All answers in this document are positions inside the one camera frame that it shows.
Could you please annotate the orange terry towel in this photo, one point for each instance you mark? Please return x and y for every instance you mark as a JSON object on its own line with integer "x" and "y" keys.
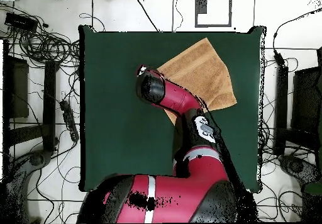
{"x": 201, "y": 70}

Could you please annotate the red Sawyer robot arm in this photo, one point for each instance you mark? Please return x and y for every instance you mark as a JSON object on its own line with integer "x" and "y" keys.
{"x": 181, "y": 100}

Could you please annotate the dark green table cloth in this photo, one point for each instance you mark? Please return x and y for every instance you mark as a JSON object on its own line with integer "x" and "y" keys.
{"x": 113, "y": 133}

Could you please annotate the black power strip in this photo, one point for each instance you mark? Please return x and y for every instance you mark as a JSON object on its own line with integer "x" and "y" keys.
{"x": 69, "y": 119}

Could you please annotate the black electronics box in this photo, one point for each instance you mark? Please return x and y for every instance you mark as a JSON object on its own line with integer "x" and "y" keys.
{"x": 20, "y": 21}

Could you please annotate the grey tripod base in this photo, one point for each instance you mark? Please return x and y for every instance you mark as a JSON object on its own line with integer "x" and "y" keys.
{"x": 296, "y": 166}
{"x": 37, "y": 158}

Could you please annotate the grey floor outlet frame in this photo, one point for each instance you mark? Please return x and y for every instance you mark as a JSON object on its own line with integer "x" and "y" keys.
{"x": 201, "y": 6}

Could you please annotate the black metal frame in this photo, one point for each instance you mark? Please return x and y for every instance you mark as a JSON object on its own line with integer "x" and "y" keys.
{"x": 49, "y": 95}
{"x": 305, "y": 95}

